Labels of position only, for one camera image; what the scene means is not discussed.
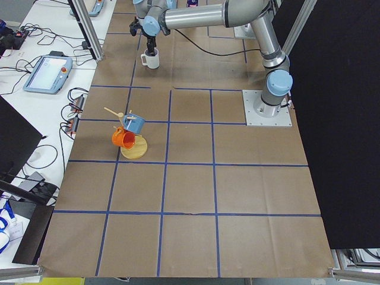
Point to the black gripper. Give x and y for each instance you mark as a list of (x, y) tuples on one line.
[(150, 42)]

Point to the white mug grey inside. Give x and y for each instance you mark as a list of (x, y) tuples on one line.
[(150, 61)]

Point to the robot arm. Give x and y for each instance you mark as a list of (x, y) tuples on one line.
[(154, 17)]

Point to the teach pendant tablet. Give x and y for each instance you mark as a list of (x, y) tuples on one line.
[(94, 7), (49, 74)]

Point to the blue mug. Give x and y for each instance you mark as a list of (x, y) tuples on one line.
[(133, 123)]

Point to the orange mug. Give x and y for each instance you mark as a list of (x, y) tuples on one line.
[(123, 138)]

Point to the wooden mug tree stand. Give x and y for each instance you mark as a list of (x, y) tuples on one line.
[(140, 147)]

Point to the black monitor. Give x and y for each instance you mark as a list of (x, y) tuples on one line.
[(19, 139)]

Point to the aluminium frame post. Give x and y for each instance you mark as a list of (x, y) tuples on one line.
[(80, 12)]

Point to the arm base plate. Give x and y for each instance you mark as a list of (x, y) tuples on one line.
[(259, 114), (244, 32)]

